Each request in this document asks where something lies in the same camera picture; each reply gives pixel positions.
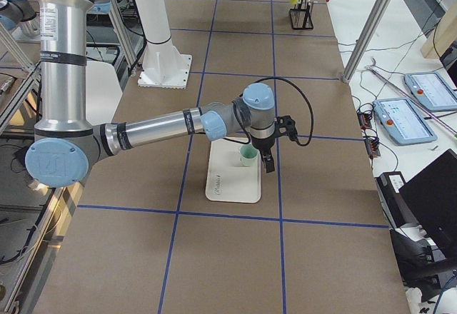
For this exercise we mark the black wire cup rack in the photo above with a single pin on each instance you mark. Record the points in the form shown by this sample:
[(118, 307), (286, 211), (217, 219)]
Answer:
[(301, 15)]

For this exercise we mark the aluminium frame post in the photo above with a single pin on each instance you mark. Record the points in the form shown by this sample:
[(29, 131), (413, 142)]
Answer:
[(364, 39)]

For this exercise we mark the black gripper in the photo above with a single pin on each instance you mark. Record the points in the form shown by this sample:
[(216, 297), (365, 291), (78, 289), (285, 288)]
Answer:
[(263, 146)]

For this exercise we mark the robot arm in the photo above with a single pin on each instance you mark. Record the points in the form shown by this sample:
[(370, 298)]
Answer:
[(76, 129)]

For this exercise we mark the mint green cup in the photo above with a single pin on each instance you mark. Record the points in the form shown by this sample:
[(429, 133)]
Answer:
[(248, 155)]

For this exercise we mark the far blue teach pendant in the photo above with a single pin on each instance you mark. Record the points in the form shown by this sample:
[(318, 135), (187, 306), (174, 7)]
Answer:
[(431, 90)]

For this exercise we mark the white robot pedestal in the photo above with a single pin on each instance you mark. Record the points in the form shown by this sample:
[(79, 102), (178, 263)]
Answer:
[(163, 65)]

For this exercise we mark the blue teach pendant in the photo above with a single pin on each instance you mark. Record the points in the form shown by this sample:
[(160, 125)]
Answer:
[(431, 90), (402, 122)]

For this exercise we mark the black laptop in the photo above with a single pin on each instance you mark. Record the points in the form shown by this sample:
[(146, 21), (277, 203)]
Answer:
[(431, 197)]

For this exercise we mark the near blue teach pendant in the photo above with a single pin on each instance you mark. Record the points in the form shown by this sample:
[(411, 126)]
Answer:
[(402, 122)]

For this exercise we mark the cream rabbit tray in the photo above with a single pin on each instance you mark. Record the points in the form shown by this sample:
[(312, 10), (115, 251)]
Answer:
[(227, 180)]

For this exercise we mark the white chair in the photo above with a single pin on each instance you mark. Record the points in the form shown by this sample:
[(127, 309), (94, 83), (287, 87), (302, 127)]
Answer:
[(103, 92)]

